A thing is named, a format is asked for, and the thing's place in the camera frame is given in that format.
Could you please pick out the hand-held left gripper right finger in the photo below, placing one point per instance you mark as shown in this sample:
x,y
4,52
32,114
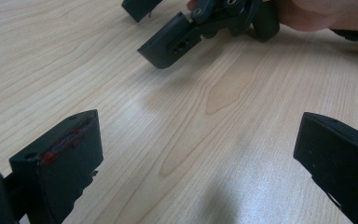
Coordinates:
x,y
341,161

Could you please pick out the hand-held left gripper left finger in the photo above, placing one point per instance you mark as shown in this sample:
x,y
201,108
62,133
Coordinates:
x,y
65,168

